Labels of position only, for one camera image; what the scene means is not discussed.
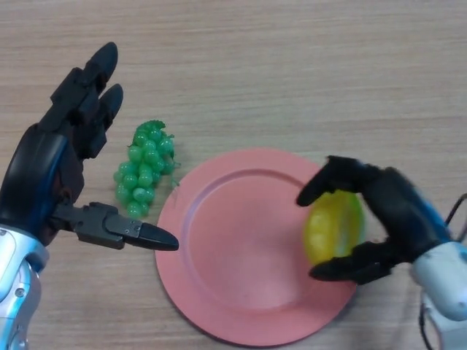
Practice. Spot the yellow starfruit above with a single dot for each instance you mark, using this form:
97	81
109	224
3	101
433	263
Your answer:
328	229

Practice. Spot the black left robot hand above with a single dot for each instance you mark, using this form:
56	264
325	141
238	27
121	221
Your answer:
36	175

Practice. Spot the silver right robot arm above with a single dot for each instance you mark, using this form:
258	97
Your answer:
445	277

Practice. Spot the green grape bunch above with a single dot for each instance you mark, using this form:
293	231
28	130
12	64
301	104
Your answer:
140	175

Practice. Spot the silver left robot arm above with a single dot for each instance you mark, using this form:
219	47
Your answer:
14	291

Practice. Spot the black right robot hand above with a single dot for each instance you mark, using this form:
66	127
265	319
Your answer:
401	208

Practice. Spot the pink round plate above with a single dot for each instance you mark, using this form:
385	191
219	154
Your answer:
248	248

